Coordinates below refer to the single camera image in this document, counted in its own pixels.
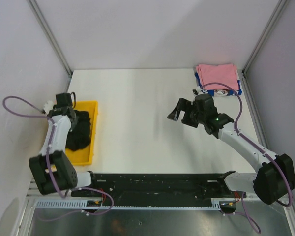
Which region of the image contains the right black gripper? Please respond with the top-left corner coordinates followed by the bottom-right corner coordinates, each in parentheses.
top-left (168, 98), bottom-right (206, 128)

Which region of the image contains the black printed t-shirt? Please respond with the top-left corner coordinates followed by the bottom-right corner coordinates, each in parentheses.
top-left (66, 110), bottom-right (91, 151)

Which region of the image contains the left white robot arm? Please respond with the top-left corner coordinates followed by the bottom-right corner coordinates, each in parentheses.
top-left (29, 107), bottom-right (99, 198)

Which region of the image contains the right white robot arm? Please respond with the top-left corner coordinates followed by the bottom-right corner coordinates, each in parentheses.
top-left (167, 94), bottom-right (295, 207)

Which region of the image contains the folded blue printed t-shirt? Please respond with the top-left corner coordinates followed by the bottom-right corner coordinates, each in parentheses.
top-left (195, 72), bottom-right (242, 96)

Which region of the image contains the yellow plastic bin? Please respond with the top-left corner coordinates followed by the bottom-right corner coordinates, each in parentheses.
top-left (65, 101), bottom-right (98, 166)

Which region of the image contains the folded pink t-shirt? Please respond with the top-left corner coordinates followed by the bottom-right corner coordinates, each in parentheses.
top-left (195, 63), bottom-right (239, 90)

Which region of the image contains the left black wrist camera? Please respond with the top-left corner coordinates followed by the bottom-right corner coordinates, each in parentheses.
top-left (55, 92), bottom-right (76, 108)

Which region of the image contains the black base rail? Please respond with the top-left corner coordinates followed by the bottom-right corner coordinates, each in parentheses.
top-left (71, 173), bottom-right (244, 206)

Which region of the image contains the grey slotted cable duct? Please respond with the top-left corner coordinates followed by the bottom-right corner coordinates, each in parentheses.
top-left (34, 199), bottom-right (221, 210)

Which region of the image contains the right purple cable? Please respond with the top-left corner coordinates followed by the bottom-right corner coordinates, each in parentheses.
top-left (201, 83), bottom-right (294, 234)

